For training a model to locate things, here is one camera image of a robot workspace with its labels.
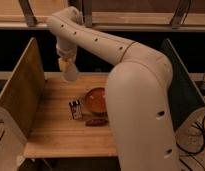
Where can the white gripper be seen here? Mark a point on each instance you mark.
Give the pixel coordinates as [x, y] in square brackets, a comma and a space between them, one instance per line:
[67, 57]

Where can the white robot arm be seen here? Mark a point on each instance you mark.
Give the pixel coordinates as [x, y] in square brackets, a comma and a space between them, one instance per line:
[136, 92]

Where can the orange bowl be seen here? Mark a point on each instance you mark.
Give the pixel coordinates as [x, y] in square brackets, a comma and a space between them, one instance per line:
[95, 100]

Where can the left wooden side panel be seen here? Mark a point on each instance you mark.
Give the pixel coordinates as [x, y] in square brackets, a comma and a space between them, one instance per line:
[20, 95]

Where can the dark red oblong object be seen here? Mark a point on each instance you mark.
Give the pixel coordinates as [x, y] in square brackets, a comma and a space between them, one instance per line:
[96, 122]

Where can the right dark side panel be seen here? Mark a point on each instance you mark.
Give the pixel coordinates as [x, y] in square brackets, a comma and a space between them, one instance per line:
[185, 100]

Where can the wooden shelf rail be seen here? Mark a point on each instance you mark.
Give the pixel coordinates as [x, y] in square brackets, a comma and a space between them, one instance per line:
[109, 15]

